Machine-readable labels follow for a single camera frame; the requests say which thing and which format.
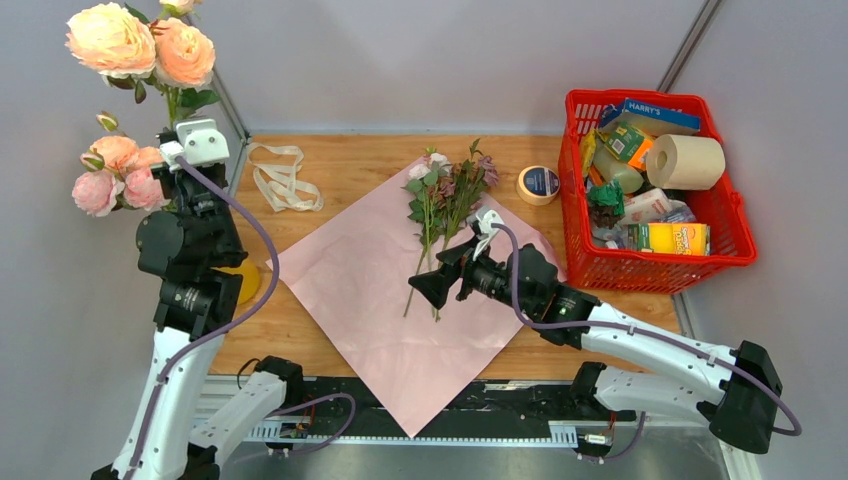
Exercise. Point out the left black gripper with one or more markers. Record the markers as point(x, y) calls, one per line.
point(167, 179)

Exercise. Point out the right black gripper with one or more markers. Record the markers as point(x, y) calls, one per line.
point(435, 285)

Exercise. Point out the cream ribbon with gold text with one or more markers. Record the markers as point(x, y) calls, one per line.
point(280, 185)

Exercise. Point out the purple pink wrapping paper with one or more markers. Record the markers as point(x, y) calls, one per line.
point(344, 293)

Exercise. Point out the pink rose stem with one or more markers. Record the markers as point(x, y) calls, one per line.
point(118, 174)

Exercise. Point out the peach flower stem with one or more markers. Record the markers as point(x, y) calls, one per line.
point(134, 52)

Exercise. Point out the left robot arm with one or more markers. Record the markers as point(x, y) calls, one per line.
point(191, 251)

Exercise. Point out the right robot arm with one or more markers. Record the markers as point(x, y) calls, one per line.
point(734, 392)

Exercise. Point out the yellow cylindrical vase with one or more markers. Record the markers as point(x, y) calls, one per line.
point(251, 280)

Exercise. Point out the masking tape roll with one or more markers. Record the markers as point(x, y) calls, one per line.
point(537, 185)

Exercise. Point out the green crumpled wrapper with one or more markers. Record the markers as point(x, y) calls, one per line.
point(606, 204)

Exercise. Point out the pale green bottle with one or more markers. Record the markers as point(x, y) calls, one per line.
point(630, 180)

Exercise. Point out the white plastic package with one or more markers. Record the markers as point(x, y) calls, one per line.
point(647, 207)

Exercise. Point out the green orange box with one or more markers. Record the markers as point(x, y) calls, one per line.
point(629, 145)

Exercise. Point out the yellow sponge pack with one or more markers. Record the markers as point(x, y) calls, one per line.
point(689, 239)

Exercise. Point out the beige paper towel roll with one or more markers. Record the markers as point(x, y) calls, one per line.
point(681, 162)

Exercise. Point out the blue Harry's box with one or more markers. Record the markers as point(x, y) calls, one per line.
point(650, 119)

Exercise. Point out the red plastic basket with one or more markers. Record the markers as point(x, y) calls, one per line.
point(721, 207)

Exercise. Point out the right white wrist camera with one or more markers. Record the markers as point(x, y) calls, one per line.
point(483, 223)

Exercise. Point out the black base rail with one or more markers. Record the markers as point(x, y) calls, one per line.
point(484, 414)

